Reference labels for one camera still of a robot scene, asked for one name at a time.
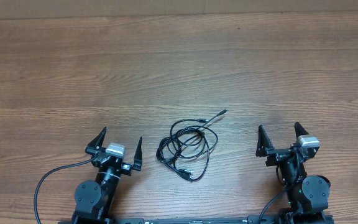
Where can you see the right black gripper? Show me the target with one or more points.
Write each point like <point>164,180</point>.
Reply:
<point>265,148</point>

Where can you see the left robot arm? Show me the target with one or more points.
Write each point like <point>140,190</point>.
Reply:
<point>94,197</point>

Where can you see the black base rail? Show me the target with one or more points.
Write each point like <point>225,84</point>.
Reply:
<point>251,219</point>

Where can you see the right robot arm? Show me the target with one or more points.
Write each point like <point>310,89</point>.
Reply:
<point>307,194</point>

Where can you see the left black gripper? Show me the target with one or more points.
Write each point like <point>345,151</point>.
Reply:
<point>125,168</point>

